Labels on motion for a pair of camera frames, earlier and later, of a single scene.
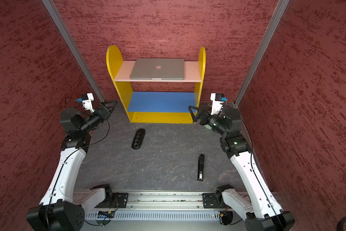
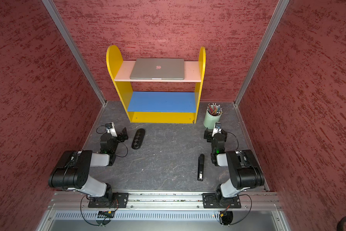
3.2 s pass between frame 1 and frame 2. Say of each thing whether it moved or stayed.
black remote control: stayed
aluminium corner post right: stayed
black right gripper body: moved
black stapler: stayed
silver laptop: stayed
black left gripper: moved
